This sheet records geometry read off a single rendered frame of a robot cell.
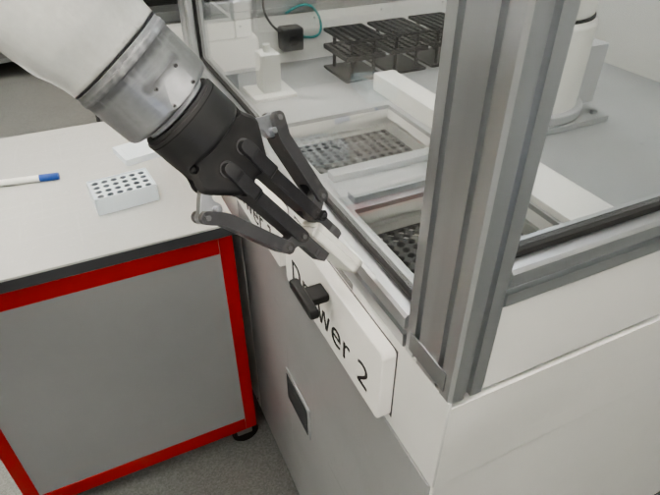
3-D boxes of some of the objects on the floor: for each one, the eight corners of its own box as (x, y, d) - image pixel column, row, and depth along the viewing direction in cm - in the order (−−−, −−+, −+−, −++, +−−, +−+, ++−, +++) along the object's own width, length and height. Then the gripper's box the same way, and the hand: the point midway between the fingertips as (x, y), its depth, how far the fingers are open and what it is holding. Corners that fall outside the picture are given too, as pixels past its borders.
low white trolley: (39, 535, 134) (-109, 306, 89) (31, 360, 179) (-70, 149, 134) (264, 446, 154) (237, 221, 108) (206, 308, 199) (170, 109, 153)
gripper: (138, 168, 40) (341, 327, 53) (237, 40, 44) (405, 218, 56) (112, 170, 46) (300, 311, 59) (200, 58, 50) (359, 214, 62)
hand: (330, 247), depth 56 cm, fingers closed
